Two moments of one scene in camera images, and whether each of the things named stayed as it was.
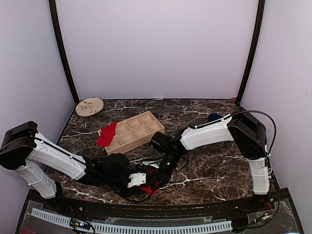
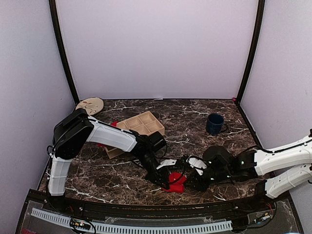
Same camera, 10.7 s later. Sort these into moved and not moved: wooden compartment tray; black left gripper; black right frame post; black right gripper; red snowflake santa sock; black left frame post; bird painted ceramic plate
Moved: red snowflake santa sock; black right gripper; black left gripper
Not moved: bird painted ceramic plate; black right frame post; black left frame post; wooden compartment tray
